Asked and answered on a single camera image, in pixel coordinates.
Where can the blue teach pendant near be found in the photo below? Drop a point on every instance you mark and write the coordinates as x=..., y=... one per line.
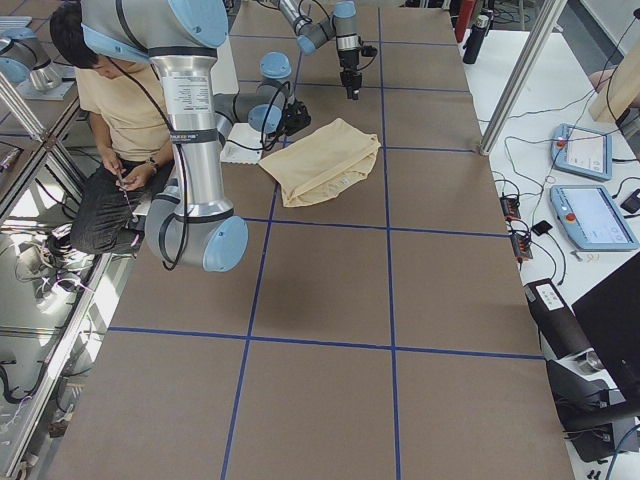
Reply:
x=591, y=219

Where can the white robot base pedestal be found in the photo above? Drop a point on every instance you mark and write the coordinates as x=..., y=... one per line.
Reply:
x=251, y=123

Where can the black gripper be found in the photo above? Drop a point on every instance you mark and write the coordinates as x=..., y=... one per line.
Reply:
x=298, y=114
x=346, y=60

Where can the aluminium frame post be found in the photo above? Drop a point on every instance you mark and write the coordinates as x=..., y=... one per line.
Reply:
x=536, y=40

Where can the blue teach pendant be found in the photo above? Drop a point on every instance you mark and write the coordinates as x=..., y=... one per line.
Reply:
x=591, y=219
x=581, y=151

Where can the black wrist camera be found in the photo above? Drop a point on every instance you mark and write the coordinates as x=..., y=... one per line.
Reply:
x=368, y=51

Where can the black water bottle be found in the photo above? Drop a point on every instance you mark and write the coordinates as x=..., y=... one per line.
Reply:
x=475, y=39

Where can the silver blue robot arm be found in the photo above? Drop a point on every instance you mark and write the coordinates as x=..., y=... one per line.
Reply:
x=192, y=222
x=340, y=26

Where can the black computer monitor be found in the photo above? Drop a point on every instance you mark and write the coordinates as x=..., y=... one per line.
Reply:
x=608, y=314

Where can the beige long-sleeve printed shirt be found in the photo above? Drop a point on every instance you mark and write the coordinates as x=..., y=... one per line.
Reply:
x=322, y=165

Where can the blue teach pendant far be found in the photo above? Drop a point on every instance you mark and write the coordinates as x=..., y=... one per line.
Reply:
x=581, y=151

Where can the seated person in beige shirt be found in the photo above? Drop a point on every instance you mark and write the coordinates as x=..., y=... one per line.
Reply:
x=125, y=103

